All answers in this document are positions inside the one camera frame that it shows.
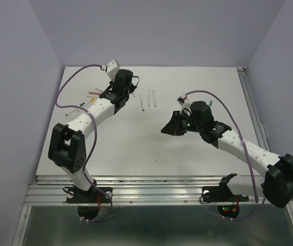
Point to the green marker pen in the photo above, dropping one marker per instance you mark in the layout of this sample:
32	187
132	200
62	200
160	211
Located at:
154	98

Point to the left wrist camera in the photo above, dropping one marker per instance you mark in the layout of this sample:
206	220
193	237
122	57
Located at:
112	68

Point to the tan orange highlighter pen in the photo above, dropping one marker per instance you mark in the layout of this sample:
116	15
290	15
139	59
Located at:
94	93

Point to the peach orange marker pen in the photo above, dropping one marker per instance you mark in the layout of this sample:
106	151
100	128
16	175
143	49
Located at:
142	103

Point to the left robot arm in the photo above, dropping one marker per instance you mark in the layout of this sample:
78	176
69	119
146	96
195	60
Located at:
67	147

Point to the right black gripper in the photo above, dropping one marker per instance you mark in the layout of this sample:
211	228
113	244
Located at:
173	127

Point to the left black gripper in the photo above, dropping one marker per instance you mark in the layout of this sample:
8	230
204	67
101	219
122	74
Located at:
132	88

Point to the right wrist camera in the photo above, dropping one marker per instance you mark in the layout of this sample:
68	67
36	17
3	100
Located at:
184	102

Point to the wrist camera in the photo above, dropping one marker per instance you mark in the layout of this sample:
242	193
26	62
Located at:
184	102
112	68

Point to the aluminium front rail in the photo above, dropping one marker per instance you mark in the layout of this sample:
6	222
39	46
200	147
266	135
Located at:
127	190

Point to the long white green-tip pen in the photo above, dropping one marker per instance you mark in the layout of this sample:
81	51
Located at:
82	105

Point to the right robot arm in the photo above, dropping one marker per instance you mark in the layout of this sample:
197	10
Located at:
275	180

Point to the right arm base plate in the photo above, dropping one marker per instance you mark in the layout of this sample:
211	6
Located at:
218	194

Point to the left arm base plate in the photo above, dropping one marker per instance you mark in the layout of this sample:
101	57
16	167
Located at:
76	196

